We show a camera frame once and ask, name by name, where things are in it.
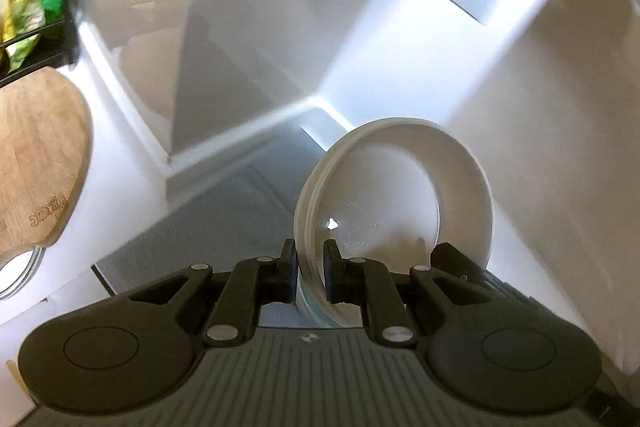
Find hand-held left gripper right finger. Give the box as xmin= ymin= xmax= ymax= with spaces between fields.
xmin=323 ymin=239 xmax=502 ymax=349

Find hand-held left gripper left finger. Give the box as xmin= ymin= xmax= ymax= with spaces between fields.
xmin=124 ymin=239 xmax=300 ymax=349

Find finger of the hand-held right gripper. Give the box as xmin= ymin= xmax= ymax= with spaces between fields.
xmin=431 ymin=243 xmax=507 ymax=303

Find cream straight-sided bowl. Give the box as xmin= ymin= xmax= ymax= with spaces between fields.
xmin=292 ymin=118 xmax=497 ymax=329

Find grey felt mat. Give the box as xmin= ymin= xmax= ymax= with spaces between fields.
xmin=92 ymin=127 xmax=361 ymax=308

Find wooden cutting board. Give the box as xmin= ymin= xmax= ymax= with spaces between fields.
xmin=0 ymin=68 xmax=94 ymax=301

